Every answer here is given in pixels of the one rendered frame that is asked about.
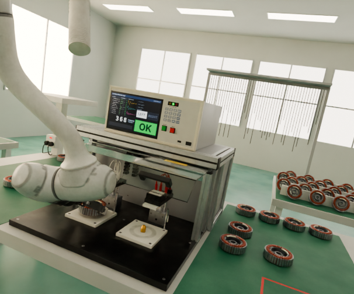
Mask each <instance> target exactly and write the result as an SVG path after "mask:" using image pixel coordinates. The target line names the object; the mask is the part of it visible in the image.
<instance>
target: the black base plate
mask: <svg viewBox="0 0 354 294"><path fill-rule="evenodd" d="M77 208H79V205H75V204H74V205H71V206H63V205H62V206H59V205H55V204H50V205H48V206H44V207H42V208H39V209H36V210H34V211H31V212H28V213H25V214H23V215H20V216H17V217H15V218H12V219H10V220H9V225H11V226H13V227H15V228H18V229H20V230H22V231H24V232H27V233H30V234H31V235H34V236H36V237H39V238H41V239H43V240H46V241H48V242H50V243H53V244H55V245H58V246H60V247H62V248H64V249H67V250H69V251H71V252H74V253H76V254H79V255H81V256H83V257H86V258H88V259H90V260H92V261H95V262H97V263H100V264H102V265H105V266H107V267H109V268H111V269H114V270H116V271H119V272H121V273H123V274H126V275H128V276H130V277H132V278H135V279H138V280H139V281H142V282H144V283H147V284H149V285H151V286H154V287H156V288H158V289H161V290H163V291H167V290H168V288H169V287H170V285H171V283H172V282H173V280H174V279H175V277H176V276H177V274H178V273H179V271H180V270H181V268H182V267H183V265H184V263H185V262H186V260H187V259H188V258H189V256H190V255H191V253H192V251H193V250H194V248H195V247H196V245H197V244H198V242H196V241H195V240H191V237H192V231H193V225H194V223H193V222H190V221H188V220H184V219H181V218H177V217H175V216H172V215H169V218H168V223H166V228H165V230H167V234H166V235H165V236H164V237H163V238H162V239H161V240H160V241H159V242H158V243H157V244H156V245H155V246H154V247H153V248H152V249H150V248H148V247H145V246H142V245H140V244H137V243H134V242H132V241H129V240H126V239H123V238H121V237H118V236H116V232H118V231H119V230H121V229H122V228H124V227H125V226H127V225H128V224H129V223H131V222H132V221H134V220H135V219H136V220H139V221H142V222H145V223H148V224H150V225H154V226H157V227H159V228H162V229H163V228H164V225H163V226H162V225H159V224H156V223H153V222H150V221H148V216H149V212H150V209H149V208H146V207H144V206H141V205H137V204H134V203H132V202H128V201H125V200H122V205H121V207H119V208H117V209H116V211H115V212H116V213H117V215H116V216H115V217H113V218H112V219H109V220H108V221H106V222H105V223H103V224H101V225H99V226H98V227H91V226H89V225H86V224H84V223H81V222H78V221H76V220H73V219H70V218H68V217H65V214H66V213H68V212H70V211H73V210H75V209H77ZM204 233H205V232H202V231H201V235H200V239H201V238H202V236H203V235H204ZM199 241H200V240H199Z"/></svg>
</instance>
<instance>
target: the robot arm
mask: <svg viewBox="0 0 354 294"><path fill-rule="evenodd" d="M0 80H1V81H2V83H3V84H4V85H5V86H6V87H7V89H8V90H9V91H10V92H11V93H12V94H13V95H14V96H15V97H16V98H17V99H18V100H19V101H20V102H21V103H22V104H23V105H24V106H25V107H26V108H28V109H29V110H30V111H31V112H32V113H33V114H34V115H35V116H36V117H37V118H38V119H39V120H40V121H41V122H42V123H43V124H44V125H45V126H46V127H47V128H49V129H50V130H51V131H52V132H53V133H54V134H55V135H56V136H57V138H58V139H59V140H60V141H61V143H62V145H63V147H64V150H65V159H64V161H63V162H62V164H61V165H60V167H57V166H50V165H47V164H44V165H42V164H40V163H30V162H29V163H22V164H20V165H19V166H18V167H17V168H16V169H15V171H14V172H13V175H12V181H11V184H12V186H13V187H14V189H15V190H16V191H17V192H19V193H21V194H22V195H24V196H25V197H28V198H30V199H32V200H35V201H40V202H48V203H51V204H55V205H59V206H62V205H63V206H65V207H69V206H71V205H74V204H75V205H80V206H82V207H88V208H91V209H94V210H96V211H97V213H98V214H99V213H101V214H104V215H106V213H107V211H108V208H107V207H105V206H103V205H101V204H98V203H95V202H93V201H95V200H100V199H102V198H105V197H107V196H108V195H109V194H111V193H112V192H113V191H114V189H115V186H116V181H117V178H116V174H115V172H114V171H113V169H111V168H110V167H109V166H107V165H104V164H101V163H100V162H99V161H98V160H97V158H96V156H94V155H91V154H90V153H89V152H88V150H87V148H86V145H85V143H84V141H83V139H82V137H81V136H80V134H79V132H78V131H77V129H76V128H75V127H74V126H73V125H72V124H71V122H70V121H69V120H68V119H67V118H66V117H65V116H64V114H63V113H62V112H61V111H60V110H59V109H58V108H56V106H55V105H53V103H52V102H51V101H50V100H49V99H48V98H47V97H46V96H45V95H44V94H43V93H42V92H41V91H40V90H39V88H38V87H37V86H36V85H35V84H34V83H33V82H32V81H31V80H30V79H29V77H28V76H27V75H26V74H25V72H24V70H23V68H22V66H21V64H20V62H19V58H18V52H17V48H16V37H15V22H14V18H13V12H12V5H11V0H0ZM81 203H82V205H81Z"/></svg>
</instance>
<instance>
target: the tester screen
mask: <svg viewBox="0 0 354 294"><path fill-rule="evenodd" d="M160 108H161V101H159V100H153V99H146V98H142V97H136V96H129V95H126V94H119V93H113V92H112V97H111V102H110V111H109V119H108V124H107V126H108V127H113V128H118V129H121V130H126V131H131V132H136V131H134V126H135V121H136V120H140V121H145V122H148V123H154V124H157V126H158V121H154V120H148V119H145V118H139V117H136V115H137V110H140V111H146V112H149V113H155V114H159V112H160ZM116 116H121V117H127V123H125V122H120V121H115V118H116ZM158 119H159V115H158ZM109 121H112V122H116V123H121V124H126V125H130V126H132V129H127V128H122V127H117V126H114V125H109ZM136 133H139V134H144V135H149V136H152V137H156V135H150V134H145V133H141V132H136Z"/></svg>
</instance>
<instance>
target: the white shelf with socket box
mask: <svg viewBox="0 0 354 294"><path fill-rule="evenodd" d="M42 93H43V92H42ZM43 94H44V95H45V96H46V97H47V98H48V99H49V100H50V101H51V102H55V103H56V108H58V109H59V110H60V111H61V112H62V113H63V114H64V116H65V117H67V110H68V104H72V105H80V106H94V107H97V106H98V102H96V101H90V100H85V99H79V98H76V97H69V96H64V95H60V94H52V93H43ZM44 145H45V146H48V147H51V151H50V153H49V151H48V152H43V148H44ZM44 145H43V148H42V153H48V154H49V155H51V156H57V155H60V154H63V145H62V143H61V141H60V140H59V139H58V138H57V136H56V135H55V134H54V133H53V134H47V136H46V141H44ZM47 150H48V148H47Z"/></svg>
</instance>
